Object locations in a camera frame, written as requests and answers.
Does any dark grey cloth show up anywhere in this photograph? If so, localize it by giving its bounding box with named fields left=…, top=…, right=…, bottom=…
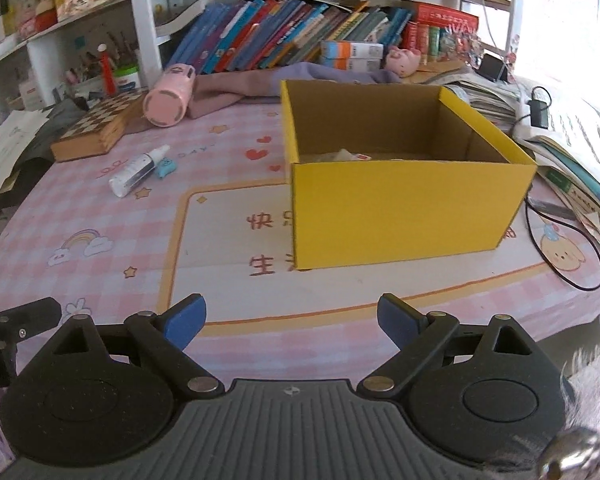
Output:
left=16, top=98, right=88, bottom=167

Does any yellow cardboard box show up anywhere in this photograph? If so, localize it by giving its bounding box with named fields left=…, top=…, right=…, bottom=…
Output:
left=280, top=80, right=536, bottom=269

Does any wooden chess board box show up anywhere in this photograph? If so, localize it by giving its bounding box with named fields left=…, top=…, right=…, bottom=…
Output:
left=50, top=91, right=146, bottom=162

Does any pink and purple cloth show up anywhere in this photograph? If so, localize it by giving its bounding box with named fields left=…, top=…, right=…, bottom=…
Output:
left=187, top=60, right=406, bottom=120

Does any pink cylindrical cup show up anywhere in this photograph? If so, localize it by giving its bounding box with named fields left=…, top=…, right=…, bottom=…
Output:
left=143, top=63, right=196, bottom=128

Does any stack of white papers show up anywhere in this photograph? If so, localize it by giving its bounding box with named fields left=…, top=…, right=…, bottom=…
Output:
left=0, top=110, right=48, bottom=189

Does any red book box set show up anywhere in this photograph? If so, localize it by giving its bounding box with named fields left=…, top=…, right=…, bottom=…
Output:
left=401, top=1, right=483, bottom=67

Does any row of leaning books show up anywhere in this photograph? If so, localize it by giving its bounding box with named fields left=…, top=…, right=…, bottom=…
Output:
left=166, top=0, right=411, bottom=75

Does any white spray bottle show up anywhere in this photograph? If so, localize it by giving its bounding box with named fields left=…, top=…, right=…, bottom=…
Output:
left=109, top=144, right=170, bottom=198

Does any black cable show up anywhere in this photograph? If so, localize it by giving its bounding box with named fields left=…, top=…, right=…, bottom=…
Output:
left=509, top=84, right=600, bottom=292

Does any white shelf unit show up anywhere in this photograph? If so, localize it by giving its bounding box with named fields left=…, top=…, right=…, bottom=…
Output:
left=0, top=0, right=527, bottom=111

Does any pink pig plush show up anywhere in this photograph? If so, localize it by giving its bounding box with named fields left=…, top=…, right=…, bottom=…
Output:
left=385, top=46, right=422, bottom=78

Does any white jar green lid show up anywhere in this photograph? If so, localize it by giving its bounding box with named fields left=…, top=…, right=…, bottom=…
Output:
left=114, top=65, right=142, bottom=92

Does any pink checkered table mat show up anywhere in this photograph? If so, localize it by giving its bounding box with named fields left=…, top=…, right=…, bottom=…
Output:
left=0, top=104, right=600, bottom=382

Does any orange white medicine box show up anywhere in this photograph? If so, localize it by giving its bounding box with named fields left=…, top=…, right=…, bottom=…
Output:
left=320, top=40, right=385, bottom=72

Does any red bottle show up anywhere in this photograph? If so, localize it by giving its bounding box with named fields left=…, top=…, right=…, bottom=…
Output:
left=97, top=44, right=117, bottom=96

